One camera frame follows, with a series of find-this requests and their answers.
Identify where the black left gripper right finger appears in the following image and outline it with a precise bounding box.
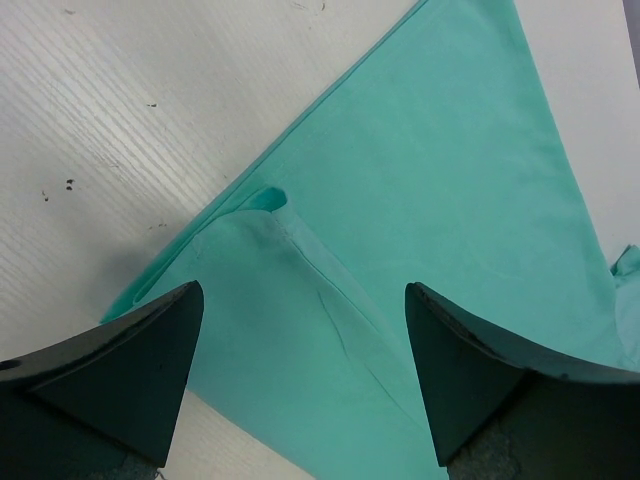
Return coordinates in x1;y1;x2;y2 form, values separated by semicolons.
405;283;639;479

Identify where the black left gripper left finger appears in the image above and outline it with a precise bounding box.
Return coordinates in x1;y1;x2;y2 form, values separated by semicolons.
1;281;204;479

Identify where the light green t shirt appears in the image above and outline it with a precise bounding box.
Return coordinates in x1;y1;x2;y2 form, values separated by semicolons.
107;1;639;479

